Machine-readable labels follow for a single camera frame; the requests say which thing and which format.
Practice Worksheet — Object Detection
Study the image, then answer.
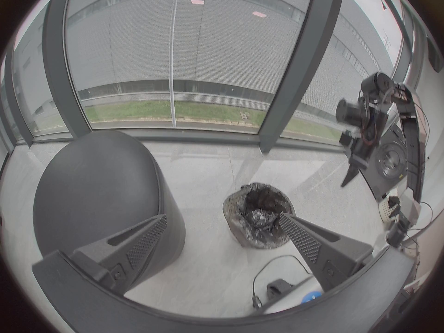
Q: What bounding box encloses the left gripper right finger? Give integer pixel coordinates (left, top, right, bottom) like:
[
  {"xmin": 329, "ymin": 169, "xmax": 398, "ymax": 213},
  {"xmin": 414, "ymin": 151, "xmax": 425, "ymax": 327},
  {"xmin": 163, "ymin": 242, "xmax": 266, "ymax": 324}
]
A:
[{"xmin": 280, "ymin": 213, "xmax": 373, "ymax": 292}]

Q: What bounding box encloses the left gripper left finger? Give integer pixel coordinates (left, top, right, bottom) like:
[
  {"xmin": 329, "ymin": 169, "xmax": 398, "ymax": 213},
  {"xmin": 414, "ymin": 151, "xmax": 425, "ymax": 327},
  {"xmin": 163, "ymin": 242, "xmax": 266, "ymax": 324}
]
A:
[{"xmin": 73, "ymin": 214, "xmax": 168, "ymax": 295}]

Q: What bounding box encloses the black plastic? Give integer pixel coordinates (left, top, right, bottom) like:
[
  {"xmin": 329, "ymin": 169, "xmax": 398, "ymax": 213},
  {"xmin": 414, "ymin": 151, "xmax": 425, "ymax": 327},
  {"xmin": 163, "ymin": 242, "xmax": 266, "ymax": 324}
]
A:
[{"xmin": 251, "ymin": 210, "xmax": 280, "ymax": 233}]

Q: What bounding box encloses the black plastic bag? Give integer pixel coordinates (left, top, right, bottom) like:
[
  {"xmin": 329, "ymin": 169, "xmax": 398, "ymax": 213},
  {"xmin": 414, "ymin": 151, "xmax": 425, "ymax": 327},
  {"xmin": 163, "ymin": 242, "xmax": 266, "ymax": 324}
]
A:
[{"xmin": 223, "ymin": 183, "xmax": 295, "ymax": 250}]

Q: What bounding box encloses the white power strip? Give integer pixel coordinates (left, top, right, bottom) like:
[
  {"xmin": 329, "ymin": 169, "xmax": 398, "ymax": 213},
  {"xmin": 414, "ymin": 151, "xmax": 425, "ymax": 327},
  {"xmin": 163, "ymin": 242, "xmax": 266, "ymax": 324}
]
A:
[{"xmin": 378, "ymin": 194, "xmax": 401, "ymax": 223}]

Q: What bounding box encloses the small black box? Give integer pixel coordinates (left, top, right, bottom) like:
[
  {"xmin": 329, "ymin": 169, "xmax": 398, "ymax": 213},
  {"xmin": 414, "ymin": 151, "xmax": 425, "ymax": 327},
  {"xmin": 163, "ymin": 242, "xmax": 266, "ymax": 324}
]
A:
[{"xmin": 266, "ymin": 280, "xmax": 293, "ymax": 298}]

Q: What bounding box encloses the dark grey round chair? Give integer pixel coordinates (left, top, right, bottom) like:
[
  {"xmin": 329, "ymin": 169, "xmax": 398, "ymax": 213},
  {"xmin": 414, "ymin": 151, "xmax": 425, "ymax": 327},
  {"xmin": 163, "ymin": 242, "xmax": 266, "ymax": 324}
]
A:
[{"xmin": 33, "ymin": 130, "xmax": 186, "ymax": 290}]

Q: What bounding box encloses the window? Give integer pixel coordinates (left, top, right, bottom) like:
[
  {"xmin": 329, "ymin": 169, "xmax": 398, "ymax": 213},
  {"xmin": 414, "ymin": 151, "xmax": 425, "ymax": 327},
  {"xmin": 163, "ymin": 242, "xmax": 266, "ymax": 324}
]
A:
[{"xmin": 0, "ymin": 0, "xmax": 427, "ymax": 155}]

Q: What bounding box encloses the black cable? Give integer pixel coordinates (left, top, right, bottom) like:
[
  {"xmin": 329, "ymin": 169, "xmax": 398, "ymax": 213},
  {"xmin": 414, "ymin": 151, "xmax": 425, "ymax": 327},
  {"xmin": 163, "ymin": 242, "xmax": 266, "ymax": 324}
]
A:
[{"xmin": 252, "ymin": 255, "xmax": 313, "ymax": 308}]

